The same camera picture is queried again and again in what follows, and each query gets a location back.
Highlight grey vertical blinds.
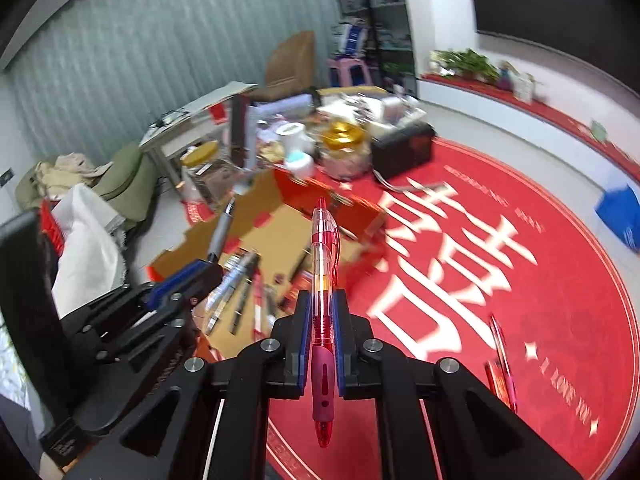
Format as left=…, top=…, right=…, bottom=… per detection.
left=5, top=0, right=346, bottom=171

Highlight beige cloth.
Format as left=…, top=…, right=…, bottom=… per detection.
left=30, top=152, right=113, bottom=196

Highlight clear red pen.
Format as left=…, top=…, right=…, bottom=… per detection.
left=251, top=272, right=266, bottom=338

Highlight green potted plant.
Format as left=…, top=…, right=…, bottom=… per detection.
left=430, top=49, right=501, bottom=83

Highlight pink plastic stool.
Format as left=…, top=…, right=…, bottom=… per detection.
left=327, top=57, right=373, bottom=88

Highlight long black marker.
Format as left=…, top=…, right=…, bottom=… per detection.
left=230, top=255, right=262, bottom=336

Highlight white plastic jar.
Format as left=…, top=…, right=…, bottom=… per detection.
left=276, top=122, right=317, bottom=181

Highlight dark wall screen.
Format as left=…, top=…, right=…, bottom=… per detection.
left=467, top=0, right=640, bottom=68

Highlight white blue marker pen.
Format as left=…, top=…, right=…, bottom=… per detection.
left=204, top=254, right=253, bottom=336

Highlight red plastic object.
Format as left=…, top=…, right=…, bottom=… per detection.
left=40, top=200, right=66, bottom=256

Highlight round red printed mat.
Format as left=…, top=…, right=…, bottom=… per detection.
left=185, top=137, right=632, bottom=480

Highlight small printed pack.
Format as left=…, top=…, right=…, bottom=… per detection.
left=287, top=270, right=313, bottom=306

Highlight dark board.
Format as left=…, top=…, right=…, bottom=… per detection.
left=229, top=94, right=251, bottom=168

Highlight red covered ledge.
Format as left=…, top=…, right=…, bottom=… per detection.
left=420, top=74, right=640, bottom=181

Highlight white cloth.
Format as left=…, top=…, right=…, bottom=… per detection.
left=50, top=182, right=126, bottom=318

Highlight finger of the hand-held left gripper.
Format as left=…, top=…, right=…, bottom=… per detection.
left=95, top=302, right=198, bottom=361
left=145, top=258, right=224, bottom=313

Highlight gold lid jar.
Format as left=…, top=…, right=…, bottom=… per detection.
left=320, top=121, right=373, bottom=181

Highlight silver grey pen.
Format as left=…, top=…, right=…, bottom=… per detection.
left=206, top=197, right=237, bottom=263

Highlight yellow lid jar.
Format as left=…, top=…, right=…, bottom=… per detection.
left=179, top=140, right=221, bottom=196

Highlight white carton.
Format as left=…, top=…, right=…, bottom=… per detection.
left=372, top=95, right=426, bottom=126

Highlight brown cardboard chair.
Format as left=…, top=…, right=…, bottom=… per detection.
left=250, top=30, right=317, bottom=103

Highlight small white box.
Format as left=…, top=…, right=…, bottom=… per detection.
left=515, top=72, right=536, bottom=103

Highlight black panel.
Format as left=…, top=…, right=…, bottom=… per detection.
left=0, top=210, right=66, bottom=433

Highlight small black box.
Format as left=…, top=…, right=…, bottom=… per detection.
left=40, top=417, right=83, bottom=471

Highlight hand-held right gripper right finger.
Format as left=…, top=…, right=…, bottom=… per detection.
left=334, top=289, right=583, bottom=480

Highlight blue white bag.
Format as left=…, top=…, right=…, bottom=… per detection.
left=332, top=20, right=368, bottom=58

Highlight red pen with pink grip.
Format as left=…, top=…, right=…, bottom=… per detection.
left=307, top=197, right=342, bottom=448

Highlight dark storage shelf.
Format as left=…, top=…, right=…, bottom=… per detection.
left=330, top=0, right=416, bottom=96

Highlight white table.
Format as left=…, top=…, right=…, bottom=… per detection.
left=140, top=82, right=261, bottom=196

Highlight thin grey cable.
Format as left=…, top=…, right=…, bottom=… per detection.
left=372, top=170, right=418, bottom=193

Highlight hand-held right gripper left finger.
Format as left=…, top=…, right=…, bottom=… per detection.
left=65, top=290, right=313, bottom=480

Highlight red cardboard box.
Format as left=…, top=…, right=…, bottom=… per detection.
left=147, top=167, right=390, bottom=361

